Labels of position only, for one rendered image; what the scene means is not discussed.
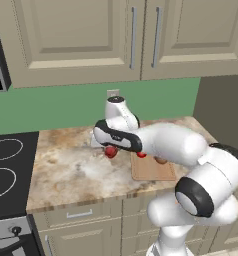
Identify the narrow beige wall cupboard door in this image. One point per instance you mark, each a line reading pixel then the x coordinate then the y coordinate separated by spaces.
pixel 201 33

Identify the narrow beige base cupboard door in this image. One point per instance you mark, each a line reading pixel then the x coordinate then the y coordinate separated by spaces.
pixel 137 243

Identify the wide beige drawer front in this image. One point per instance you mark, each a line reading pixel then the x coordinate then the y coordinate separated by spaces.
pixel 101 213

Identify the beige corner base cupboard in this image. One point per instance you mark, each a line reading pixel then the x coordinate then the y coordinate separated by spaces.
pixel 234 238

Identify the red bell pepper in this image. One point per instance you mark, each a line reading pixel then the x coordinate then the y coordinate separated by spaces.
pixel 141 154

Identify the wooden cutting board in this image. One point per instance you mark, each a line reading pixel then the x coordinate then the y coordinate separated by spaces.
pixel 151 170

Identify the narrow beige drawer front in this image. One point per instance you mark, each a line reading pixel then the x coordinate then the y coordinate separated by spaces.
pixel 135 211

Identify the red tomato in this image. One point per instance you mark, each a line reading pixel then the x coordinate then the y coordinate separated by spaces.
pixel 110 152

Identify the steel oven front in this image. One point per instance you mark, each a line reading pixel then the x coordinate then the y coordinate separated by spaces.
pixel 9 240

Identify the black hob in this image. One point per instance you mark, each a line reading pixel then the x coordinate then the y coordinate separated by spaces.
pixel 11 173

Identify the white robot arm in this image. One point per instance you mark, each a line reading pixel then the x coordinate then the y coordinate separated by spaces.
pixel 177 143

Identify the wide beige wall cupboard door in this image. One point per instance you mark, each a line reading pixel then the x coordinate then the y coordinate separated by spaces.
pixel 71 36

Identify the grey-brown tall cabinet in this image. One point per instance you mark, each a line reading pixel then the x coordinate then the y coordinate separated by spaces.
pixel 221 110

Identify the brown onion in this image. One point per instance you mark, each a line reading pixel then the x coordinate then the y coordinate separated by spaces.
pixel 161 160

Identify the white wall socket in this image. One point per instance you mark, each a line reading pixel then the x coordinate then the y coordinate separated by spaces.
pixel 112 93

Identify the black oven knob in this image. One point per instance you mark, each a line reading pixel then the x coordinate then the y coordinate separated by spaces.
pixel 16 230

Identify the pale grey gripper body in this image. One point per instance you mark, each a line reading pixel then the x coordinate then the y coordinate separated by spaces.
pixel 95 141

